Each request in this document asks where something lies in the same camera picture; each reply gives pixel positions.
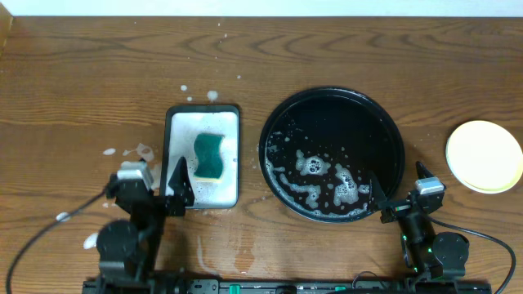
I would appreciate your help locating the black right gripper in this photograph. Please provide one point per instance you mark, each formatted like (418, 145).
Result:
(377, 197)

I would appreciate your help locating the green yellow sponge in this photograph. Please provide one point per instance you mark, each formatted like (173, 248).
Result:
(210, 165)

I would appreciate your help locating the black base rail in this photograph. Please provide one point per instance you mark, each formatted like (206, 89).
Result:
(213, 286)

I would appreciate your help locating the rectangular black soap tray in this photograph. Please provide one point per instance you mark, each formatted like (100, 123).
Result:
(183, 124)

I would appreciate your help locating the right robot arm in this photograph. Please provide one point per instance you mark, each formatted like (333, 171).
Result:
(434, 256)

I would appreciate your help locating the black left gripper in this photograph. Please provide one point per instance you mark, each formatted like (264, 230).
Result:
(153, 201)

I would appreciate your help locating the yellow plate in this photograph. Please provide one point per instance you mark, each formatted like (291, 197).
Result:
(484, 157)

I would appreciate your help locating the round black tray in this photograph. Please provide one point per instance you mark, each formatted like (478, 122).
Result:
(318, 148)

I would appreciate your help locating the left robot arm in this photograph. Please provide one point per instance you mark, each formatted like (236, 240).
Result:
(128, 248)

